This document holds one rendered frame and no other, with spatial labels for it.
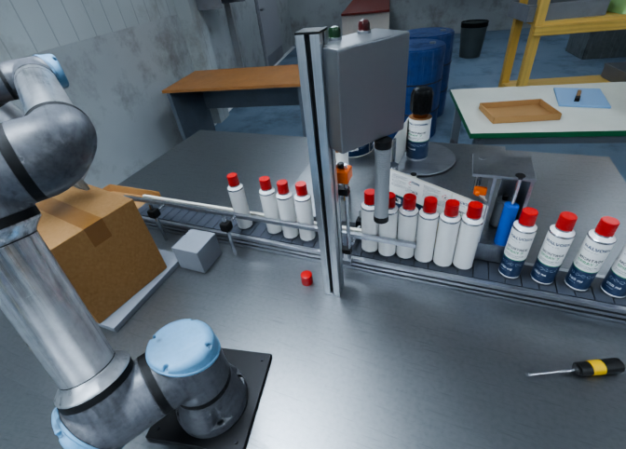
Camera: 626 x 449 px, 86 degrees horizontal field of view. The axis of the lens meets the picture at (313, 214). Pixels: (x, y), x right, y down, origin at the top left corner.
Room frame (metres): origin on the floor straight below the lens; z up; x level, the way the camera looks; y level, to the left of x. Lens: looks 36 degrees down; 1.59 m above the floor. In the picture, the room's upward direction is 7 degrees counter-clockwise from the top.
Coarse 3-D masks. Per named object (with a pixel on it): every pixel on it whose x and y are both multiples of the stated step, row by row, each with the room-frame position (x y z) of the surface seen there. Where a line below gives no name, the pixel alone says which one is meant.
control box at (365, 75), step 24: (336, 48) 0.60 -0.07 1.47; (360, 48) 0.61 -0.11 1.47; (384, 48) 0.64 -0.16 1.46; (408, 48) 0.67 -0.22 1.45; (336, 72) 0.59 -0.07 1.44; (360, 72) 0.61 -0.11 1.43; (384, 72) 0.64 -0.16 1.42; (336, 96) 0.60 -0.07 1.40; (360, 96) 0.61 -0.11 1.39; (384, 96) 0.64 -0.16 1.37; (336, 120) 0.60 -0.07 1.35; (360, 120) 0.61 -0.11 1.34; (384, 120) 0.64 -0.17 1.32; (336, 144) 0.60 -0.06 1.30; (360, 144) 0.61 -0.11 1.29
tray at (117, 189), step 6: (108, 186) 1.39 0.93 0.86; (114, 186) 1.39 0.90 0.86; (120, 186) 1.37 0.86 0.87; (126, 186) 1.36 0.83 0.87; (114, 192) 1.39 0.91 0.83; (120, 192) 1.38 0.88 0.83; (126, 192) 1.36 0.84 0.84; (132, 192) 1.34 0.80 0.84; (138, 192) 1.33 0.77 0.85; (144, 192) 1.31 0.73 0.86; (150, 192) 1.30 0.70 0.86; (156, 192) 1.28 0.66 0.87; (138, 204) 1.25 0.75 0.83
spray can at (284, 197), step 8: (280, 184) 0.85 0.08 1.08; (280, 192) 0.85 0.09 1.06; (288, 192) 0.85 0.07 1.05; (280, 200) 0.84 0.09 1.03; (288, 200) 0.84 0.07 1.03; (280, 208) 0.84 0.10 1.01; (288, 208) 0.84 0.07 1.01; (280, 216) 0.85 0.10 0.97; (288, 216) 0.84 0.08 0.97; (288, 232) 0.84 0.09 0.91; (296, 232) 0.84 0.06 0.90
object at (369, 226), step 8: (368, 192) 0.75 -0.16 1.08; (368, 200) 0.74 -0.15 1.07; (368, 208) 0.73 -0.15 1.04; (368, 216) 0.73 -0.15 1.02; (368, 224) 0.73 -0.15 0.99; (376, 224) 0.73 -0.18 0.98; (368, 232) 0.73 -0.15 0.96; (376, 232) 0.73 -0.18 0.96; (368, 240) 0.73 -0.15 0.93; (368, 248) 0.73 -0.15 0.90; (376, 248) 0.73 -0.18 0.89
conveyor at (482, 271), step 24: (168, 216) 1.06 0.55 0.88; (192, 216) 1.04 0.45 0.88; (216, 216) 1.02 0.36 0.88; (288, 240) 0.83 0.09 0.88; (312, 240) 0.82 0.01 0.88; (360, 240) 0.79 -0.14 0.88; (408, 264) 0.67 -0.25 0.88; (432, 264) 0.65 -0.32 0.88; (480, 264) 0.63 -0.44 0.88; (528, 288) 0.53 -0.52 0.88; (552, 288) 0.52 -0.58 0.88
